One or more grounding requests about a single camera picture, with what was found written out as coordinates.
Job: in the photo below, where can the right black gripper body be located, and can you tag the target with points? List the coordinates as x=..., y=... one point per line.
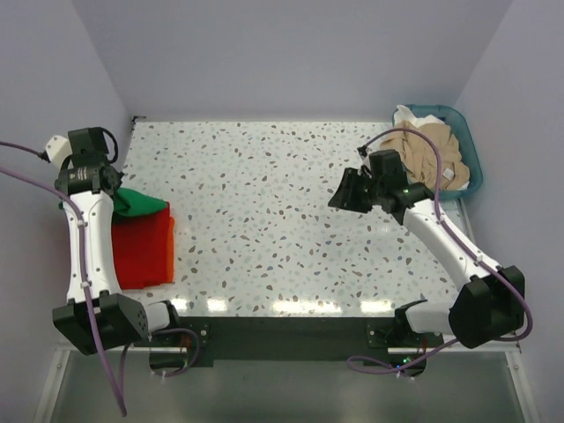
x=378, y=188

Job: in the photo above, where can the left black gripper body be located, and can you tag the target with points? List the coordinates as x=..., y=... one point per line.
x=119, y=175

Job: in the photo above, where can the green polo shirt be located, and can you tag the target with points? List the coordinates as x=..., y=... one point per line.
x=138, y=205

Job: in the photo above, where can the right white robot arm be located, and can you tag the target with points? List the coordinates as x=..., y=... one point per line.
x=490, y=298

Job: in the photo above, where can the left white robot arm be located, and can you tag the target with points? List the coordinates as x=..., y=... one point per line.
x=97, y=315

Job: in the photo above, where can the white crumpled shirt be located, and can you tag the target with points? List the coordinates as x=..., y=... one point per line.
x=418, y=155

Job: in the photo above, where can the teal plastic basket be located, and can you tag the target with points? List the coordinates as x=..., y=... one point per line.
x=459, y=127

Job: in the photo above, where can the red folded t shirt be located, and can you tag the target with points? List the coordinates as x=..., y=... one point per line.
x=140, y=250

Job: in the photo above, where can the orange folded t shirt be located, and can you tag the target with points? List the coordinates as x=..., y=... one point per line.
x=170, y=251

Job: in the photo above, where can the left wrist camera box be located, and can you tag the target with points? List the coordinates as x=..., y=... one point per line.
x=58, y=148

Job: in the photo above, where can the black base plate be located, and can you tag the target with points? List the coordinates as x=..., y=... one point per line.
x=365, y=340

